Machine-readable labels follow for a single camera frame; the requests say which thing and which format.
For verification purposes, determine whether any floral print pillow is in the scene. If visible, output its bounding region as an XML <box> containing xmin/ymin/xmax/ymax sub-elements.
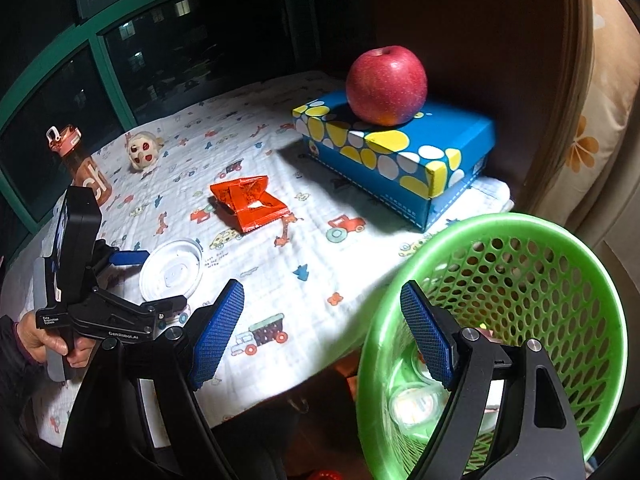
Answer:
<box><xmin>565</xmin><ymin>0</ymin><xmax>640</xmax><ymax>281</ymax></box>

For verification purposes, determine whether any blue dotted tissue box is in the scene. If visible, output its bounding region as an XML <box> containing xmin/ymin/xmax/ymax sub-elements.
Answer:
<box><xmin>292</xmin><ymin>91</ymin><xmax>497</xmax><ymax>233</ymax></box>

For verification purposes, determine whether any person's left hand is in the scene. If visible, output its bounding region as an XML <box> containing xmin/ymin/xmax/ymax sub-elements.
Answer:
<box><xmin>20</xmin><ymin>311</ymin><xmax>96</xmax><ymax>368</ymax></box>

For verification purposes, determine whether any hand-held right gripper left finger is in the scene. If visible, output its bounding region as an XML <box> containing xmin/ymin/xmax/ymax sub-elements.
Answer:
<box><xmin>60</xmin><ymin>279</ymin><xmax>246</xmax><ymax>480</ymax></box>

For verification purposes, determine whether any brown wooden headboard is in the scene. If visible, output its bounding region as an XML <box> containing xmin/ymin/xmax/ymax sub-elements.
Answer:
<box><xmin>320</xmin><ymin>0</ymin><xmax>601</xmax><ymax>221</ymax></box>

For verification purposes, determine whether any white round plastic lid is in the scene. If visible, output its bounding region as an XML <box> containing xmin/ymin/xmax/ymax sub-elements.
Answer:
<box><xmin>139</xmin><ymin>239</ymin><xmax>205</xmax><ymax>303</ymax></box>

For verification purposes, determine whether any green plastic basket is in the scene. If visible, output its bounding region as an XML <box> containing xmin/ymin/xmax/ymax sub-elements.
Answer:
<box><xmin>356</xmin><ymin>212</ymin><xmax>628</xmax><ymax>480</ymax></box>

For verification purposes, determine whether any orange water bottle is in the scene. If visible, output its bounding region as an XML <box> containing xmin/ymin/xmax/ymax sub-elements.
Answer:
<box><xmin>46</xmin><ymin>125</ymin><xmax>113</xmax><ymax>206</ymax></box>

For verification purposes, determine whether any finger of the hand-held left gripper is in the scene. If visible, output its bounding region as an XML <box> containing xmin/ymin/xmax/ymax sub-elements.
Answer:
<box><xmin>135</xmin><ymin>296</ymin><xmax>188</xmax><ymax>328</ymax></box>
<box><xmin>101</xmin><ymin>241</ymin><xmax>151</xmax><ymax>273</ymax></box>

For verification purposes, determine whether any green window frame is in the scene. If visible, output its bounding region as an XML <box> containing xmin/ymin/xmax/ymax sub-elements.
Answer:
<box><xmin>0</xmin><ymin>0</ymin><xmax>321</xmax><ymax>231</ymax></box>

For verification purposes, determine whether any small white plush toy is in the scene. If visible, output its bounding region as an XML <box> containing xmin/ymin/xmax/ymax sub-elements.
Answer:
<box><xmin>125</xmin><ymin>131</ymin><xmax>163</xmax><ymax>172</ymax></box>

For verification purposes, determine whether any orange snack wrapper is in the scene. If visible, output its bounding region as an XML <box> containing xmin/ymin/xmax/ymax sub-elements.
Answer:
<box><xmin>209</xmin><ymin>175</ymin><xmax>290</xmax><ymax>235</ymax></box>

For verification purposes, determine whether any person's left forearm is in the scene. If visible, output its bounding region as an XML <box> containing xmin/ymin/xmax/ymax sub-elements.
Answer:
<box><xmin>0</xmin><ymin>312</ymin><xmax>56</xmax><ymax>431</ymax></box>

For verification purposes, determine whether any red apple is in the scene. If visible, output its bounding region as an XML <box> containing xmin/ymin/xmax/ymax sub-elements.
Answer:
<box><xmin>346</xmin><ymin>46</ymin><xmax>429</xmax><ymax>127</ymax></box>

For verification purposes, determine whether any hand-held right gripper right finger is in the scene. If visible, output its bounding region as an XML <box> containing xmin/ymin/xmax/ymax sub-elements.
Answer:
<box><xmin>400</xmin><ymin>280</ymin><xmax>586</xmax><ymax>480</ymax></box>

